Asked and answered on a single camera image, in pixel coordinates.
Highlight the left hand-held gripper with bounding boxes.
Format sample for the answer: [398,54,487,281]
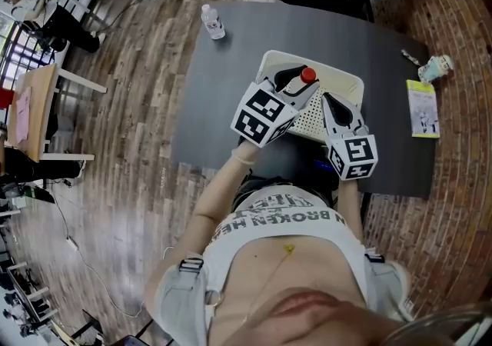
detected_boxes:
[229,63,321,149]

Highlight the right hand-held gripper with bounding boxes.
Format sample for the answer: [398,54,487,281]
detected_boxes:
[321,91,380,182]

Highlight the small red-capped bottle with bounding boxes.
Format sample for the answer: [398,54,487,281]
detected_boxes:
[286,66,318,98]

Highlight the cream perforated plastic basket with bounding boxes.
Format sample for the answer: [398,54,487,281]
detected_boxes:
[253,49,365,145]

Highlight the clear plastic water bottle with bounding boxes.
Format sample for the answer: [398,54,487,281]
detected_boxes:
[200,4,227,41]

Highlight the person's right forearm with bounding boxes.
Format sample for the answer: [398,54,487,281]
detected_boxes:
[336,178,365,240]

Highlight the person's left forearm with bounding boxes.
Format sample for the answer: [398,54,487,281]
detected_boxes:
[191,140,264,222]

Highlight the red box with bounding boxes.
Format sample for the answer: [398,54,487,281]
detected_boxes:
[0,87,15,110]

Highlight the black device with blue light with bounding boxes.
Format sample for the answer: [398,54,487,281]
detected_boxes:
[313,158,336,173]

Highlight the dark grey table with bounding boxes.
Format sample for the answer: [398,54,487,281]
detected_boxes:
[171,1,437,199]

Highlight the yellow-green book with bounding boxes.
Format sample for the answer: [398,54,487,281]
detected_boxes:
[405,78,441,139]

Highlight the person's white printed top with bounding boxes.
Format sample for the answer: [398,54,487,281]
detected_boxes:
[203,186,370,295]

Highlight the person's neck and chest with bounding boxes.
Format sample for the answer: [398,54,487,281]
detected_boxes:
[214,240,370,322]

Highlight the person's head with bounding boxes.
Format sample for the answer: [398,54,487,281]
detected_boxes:
[214,286,492,346]

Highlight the person's light denim overalls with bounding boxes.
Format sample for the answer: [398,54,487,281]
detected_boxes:
[153,248,414,346]

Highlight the pink paper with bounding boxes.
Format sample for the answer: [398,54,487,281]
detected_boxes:
[15,85,32,145]

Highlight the window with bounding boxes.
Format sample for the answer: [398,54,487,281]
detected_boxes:
[0,9,43,86]

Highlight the black and green object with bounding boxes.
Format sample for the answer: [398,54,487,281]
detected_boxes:
[22,182,57,205]

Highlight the patterned lanyard strap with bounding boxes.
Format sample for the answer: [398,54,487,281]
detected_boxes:
[401,48,422,67]

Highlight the thin gold necklace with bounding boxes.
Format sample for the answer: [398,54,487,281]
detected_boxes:
[241,243,299,324]

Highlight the wooden desk with white frame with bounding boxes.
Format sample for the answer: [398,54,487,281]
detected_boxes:
[7,63,108,163]

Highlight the floor cable with white adapter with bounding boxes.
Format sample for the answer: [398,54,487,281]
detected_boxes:
[49,190,147,318]

